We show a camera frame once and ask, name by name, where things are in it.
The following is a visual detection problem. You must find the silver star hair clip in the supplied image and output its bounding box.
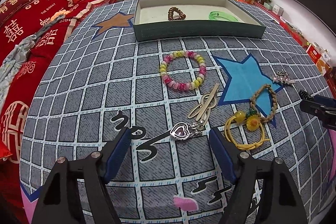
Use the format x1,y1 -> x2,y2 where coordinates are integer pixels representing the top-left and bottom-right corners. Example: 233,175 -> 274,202
272,69 -> 295,85

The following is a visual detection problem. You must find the brown braided bracelet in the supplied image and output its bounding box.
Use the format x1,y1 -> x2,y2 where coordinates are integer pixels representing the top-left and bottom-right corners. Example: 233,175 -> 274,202
249,84 -> 279,123

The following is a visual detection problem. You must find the yellow cord flower hair tie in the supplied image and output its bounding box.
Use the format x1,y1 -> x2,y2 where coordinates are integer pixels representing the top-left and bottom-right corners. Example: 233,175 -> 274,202
224,110 -> 271,151

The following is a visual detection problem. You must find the gold metal hair clip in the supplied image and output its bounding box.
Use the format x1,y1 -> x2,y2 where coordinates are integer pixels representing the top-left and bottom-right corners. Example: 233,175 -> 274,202
187,84 -> 219,124

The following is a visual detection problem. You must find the silver heart pendant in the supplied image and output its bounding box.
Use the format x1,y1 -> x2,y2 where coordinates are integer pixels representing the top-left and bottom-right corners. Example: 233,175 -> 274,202
169,119 -> 205,141

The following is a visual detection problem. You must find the pink yellow beaded bracelet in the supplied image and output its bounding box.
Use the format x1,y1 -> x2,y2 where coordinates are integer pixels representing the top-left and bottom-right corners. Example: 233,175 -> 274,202
159,50 -> 207,92

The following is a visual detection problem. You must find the dark green jewelry tray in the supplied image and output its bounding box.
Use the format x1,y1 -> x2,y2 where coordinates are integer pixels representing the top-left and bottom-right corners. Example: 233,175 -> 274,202
133,0 -> 266,42

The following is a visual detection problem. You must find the green translucent bangle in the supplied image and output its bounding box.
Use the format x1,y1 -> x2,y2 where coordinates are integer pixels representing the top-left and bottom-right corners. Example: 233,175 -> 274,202
209,11 -> 239,22

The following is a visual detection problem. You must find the grey blue blanket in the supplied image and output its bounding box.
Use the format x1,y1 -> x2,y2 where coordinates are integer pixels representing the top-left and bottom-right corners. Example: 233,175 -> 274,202
1,10 -> 70,109

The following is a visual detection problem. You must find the grey checked star tablecloth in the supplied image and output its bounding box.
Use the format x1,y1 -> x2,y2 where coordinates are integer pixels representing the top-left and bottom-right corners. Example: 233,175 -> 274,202
20,1 -> 335,223

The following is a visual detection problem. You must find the red sofa cover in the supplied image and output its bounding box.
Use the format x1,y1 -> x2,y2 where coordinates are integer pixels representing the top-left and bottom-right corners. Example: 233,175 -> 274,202
1,0 -> 116,223

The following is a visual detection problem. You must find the brown spiral hair tie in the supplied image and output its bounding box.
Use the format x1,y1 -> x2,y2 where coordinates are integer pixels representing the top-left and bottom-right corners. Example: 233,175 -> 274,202
167,6 -> 187,21

